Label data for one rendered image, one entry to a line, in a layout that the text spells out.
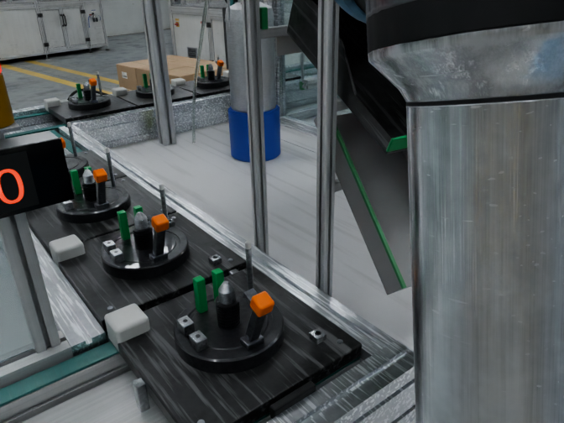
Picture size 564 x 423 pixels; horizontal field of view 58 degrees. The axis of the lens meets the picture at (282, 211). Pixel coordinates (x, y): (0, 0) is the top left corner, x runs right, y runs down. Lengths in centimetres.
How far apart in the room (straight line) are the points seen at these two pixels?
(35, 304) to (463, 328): 58
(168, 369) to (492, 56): 54
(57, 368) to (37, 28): 934
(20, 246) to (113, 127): 115
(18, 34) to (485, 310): 971
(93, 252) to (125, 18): 1199
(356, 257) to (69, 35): 936
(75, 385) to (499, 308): 61
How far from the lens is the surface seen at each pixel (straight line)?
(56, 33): 1007
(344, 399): 61
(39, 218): 108
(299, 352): 65
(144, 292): 78
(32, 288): 70
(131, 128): 181
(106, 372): 74
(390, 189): 78
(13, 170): 58
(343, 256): 105
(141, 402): 66
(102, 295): 80
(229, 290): 63
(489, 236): 20
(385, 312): 90
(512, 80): 19
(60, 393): 73
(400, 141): 64
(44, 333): 74
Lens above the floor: 140
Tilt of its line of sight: 26 degrees down
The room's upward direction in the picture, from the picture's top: 1 degrees counter-clockwise
